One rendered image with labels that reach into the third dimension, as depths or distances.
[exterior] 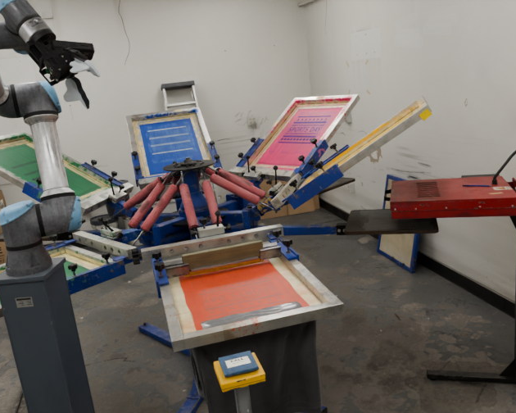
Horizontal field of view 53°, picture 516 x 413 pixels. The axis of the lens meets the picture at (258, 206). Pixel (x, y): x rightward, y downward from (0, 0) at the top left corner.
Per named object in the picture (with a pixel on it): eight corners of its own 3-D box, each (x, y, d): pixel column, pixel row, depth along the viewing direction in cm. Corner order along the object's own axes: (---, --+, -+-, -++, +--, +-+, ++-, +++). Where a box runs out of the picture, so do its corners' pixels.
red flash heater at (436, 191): (509, 194, 280) (509, 172, 277) (528, 219, 237) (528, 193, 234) (391, 198, 296) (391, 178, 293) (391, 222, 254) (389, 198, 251)
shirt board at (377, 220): (434, 221, 291) (433, 207, 289) (439, 245, 253) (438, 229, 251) (210, 227, 328) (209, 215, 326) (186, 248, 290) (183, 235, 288)
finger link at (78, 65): (84, 83, 130) (62, 74, 135) (103, 74, 134) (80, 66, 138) (81, 71, 128) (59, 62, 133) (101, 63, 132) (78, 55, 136)
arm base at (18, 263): (-3, 278, 175) (-10, 250, 173) (19, 262, 190) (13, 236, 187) (41, 274, 174) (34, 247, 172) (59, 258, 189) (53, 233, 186)
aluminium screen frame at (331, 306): (344, 313, 177) (343, 303, 176) (174, 352, 164) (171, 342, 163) (277, 247, 251) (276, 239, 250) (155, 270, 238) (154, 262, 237)
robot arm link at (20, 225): (5, 241, 183) (-3, 203, 179) (46, 233, 187) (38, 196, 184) (3, 250, 172) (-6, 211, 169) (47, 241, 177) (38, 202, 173)
